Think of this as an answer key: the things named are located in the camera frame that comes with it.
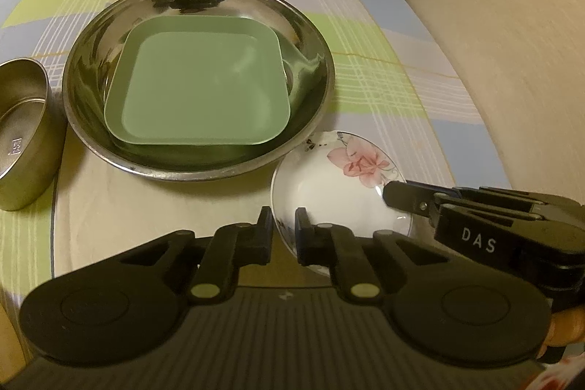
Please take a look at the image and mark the red floral printed cloth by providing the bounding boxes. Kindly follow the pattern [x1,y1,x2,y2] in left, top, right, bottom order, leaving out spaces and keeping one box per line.
[544,353,585,390]

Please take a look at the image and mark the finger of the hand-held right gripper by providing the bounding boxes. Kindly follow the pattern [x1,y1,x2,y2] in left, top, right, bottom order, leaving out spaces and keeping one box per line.
[382,181,454,220]

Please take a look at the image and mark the person's right hand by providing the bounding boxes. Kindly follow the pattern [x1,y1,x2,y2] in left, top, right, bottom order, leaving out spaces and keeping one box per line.
[546,305,585,348]

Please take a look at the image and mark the large stainless steel basin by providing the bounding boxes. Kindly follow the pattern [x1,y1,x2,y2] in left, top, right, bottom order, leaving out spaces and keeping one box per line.
[61,0,336,183]

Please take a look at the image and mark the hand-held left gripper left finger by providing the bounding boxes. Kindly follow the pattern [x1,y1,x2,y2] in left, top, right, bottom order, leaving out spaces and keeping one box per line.
[110,206,275,307]

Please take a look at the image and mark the green square plate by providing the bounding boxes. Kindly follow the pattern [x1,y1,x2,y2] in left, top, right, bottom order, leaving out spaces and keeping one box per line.
[103,15,292,145]

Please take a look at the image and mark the small floral white saucer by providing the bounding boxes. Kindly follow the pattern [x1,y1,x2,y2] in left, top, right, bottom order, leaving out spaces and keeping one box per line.
[271,129,414,276]

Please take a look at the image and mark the steel bowl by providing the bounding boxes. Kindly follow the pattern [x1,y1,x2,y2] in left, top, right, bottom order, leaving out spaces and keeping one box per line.
[0,58,65,212]

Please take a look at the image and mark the checked pastel tablecloth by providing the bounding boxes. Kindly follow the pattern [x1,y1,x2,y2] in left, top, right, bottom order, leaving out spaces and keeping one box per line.
[0,0,513,327]

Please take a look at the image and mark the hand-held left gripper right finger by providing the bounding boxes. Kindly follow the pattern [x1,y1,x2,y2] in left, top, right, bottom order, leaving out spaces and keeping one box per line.
[295,207,458,305]

